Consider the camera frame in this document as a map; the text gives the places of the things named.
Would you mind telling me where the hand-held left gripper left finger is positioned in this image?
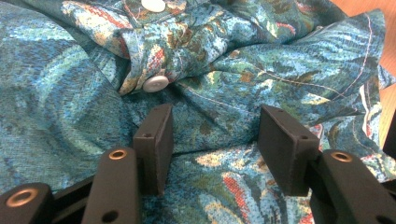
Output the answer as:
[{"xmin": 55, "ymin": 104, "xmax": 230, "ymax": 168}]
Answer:
[{"xmin": 133, "ymin": 103, "xmax": 175, "ymax": 197}]

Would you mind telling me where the teal floral shirt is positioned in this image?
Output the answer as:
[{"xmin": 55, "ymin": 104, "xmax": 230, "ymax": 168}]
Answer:
[{"xmin": 0, "ymin": 0, "xmax": 396, "ymax": 224}]

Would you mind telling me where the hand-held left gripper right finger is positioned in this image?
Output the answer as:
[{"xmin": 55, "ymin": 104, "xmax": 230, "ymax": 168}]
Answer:
[{"xmin": 257, "ymin": 104, "xmax": 321, "ymax": 197}]

